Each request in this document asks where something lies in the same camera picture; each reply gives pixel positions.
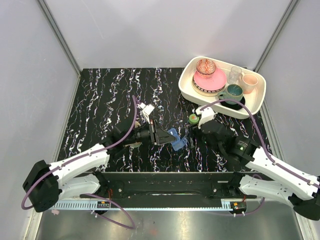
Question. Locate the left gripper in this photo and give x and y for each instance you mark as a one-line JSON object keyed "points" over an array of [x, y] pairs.
{"points": [[158, 136]]}

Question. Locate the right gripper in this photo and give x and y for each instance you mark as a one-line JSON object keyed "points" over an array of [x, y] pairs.
{"points": [[194, 131]]}

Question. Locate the blue pill organizer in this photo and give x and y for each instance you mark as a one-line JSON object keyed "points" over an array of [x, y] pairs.
{"points": [[180, 142]]}

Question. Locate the green pill bottle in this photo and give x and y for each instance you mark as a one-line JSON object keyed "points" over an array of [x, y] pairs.
{"points": [[193, 118]]}

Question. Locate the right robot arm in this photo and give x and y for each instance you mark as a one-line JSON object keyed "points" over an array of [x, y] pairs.
{"points": [[259, 173]]}

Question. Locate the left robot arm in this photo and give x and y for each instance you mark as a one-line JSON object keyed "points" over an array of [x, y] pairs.
{"points": [[47, 183]]}

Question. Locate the black marble mat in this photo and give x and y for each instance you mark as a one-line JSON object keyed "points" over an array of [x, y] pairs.
{"points": [[104, 100]]}

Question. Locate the cream floral mug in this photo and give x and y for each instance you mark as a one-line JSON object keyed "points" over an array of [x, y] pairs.
{"points": [[137, 143]]}

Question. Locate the cream striped plate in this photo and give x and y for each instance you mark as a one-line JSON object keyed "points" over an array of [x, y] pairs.
{"points": [[206, 93]]}

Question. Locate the black saucer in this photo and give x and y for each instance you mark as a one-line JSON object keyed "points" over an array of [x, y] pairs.
{"points": [[234, 106]]}

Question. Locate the white serving tray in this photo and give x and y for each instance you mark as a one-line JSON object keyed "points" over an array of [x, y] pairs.
{"points": [[254, 100]]}

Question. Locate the teal ceramic mug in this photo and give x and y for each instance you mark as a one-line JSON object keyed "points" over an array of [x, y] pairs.
{"points": [[233, 92]]}

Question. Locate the patterned small bowl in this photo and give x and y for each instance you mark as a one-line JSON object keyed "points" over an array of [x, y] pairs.
{"points": [[206, 67]]}

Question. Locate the clear glass cup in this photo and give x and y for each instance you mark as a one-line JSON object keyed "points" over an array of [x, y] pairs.
{"points": [[235, 74]]}

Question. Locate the pink mug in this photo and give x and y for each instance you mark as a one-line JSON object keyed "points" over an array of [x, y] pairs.
{"points": [[249, 82]]}

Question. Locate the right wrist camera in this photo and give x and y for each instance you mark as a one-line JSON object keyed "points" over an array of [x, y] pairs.
{"points": [[205, 115]]}

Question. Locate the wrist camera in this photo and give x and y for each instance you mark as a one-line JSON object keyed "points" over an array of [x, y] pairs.
{"points": [[205, 115], [146, 110]]}

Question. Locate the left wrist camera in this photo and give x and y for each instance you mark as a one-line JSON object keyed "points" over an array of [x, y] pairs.
{"points": [[146, 110]]}

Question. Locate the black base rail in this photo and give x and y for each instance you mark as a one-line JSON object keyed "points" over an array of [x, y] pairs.
{"points": [[217, 185]]}

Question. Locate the slotted cable duct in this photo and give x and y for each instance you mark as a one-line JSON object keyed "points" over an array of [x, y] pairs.
{"points": [[149, 203]]}

